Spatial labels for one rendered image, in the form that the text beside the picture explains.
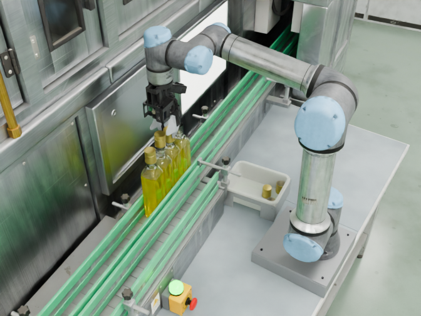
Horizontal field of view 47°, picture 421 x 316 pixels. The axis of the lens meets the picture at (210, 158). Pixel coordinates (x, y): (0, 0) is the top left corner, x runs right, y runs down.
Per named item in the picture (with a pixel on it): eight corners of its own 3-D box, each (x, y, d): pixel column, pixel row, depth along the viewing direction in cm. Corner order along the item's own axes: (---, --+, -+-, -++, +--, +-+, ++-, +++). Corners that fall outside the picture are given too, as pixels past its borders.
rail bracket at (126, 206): (119, 215, 165) (114, 187, 156) (136, 222, 163) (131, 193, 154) (112, 223, 162) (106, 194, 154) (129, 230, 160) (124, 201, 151)
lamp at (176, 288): (173, 281, 151) (173, 275, 149) (186, 287, 149) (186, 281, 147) (166, 293, 148) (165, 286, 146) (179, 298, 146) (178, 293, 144)
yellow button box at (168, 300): (173, 291, 157) (172, 277, 152) (193, 300, 154) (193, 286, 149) (162, 308, 152) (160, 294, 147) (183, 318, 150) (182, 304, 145)
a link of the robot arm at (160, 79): (155, 57, 142) (179, 64, 139) (156, 71, 145) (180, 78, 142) (140, 69, 137) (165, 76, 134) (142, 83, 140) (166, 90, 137)
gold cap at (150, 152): (148, 155, 151) (147, 145, 149) (158, 158, 150) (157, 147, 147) (143, 162, 149) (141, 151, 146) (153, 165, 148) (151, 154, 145)
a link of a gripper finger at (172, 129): (164, 145, 152) (158, 120, 146) (174, 135, 156) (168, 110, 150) (172, 147, 150) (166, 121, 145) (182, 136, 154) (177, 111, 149)
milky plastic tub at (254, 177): (237, 174, 199) (238, 158, 193) (289, 192, 191) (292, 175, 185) (218, 202, 187) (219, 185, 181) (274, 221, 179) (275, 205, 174)
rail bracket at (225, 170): (200, 173, 180) (200, 147, 172) (242, 187, 174) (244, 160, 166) (197, 178, 178) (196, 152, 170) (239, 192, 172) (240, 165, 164)
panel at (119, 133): (221, 68, 220) (222, -6, 198) (227, 69, 219) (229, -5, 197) (101, 193, 158) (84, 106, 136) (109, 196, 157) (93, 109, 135)
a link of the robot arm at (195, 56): (220, 38, 132) (185, 29, 136) (200, 54, 124) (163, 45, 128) (220, 64, 136) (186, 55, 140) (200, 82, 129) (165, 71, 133)
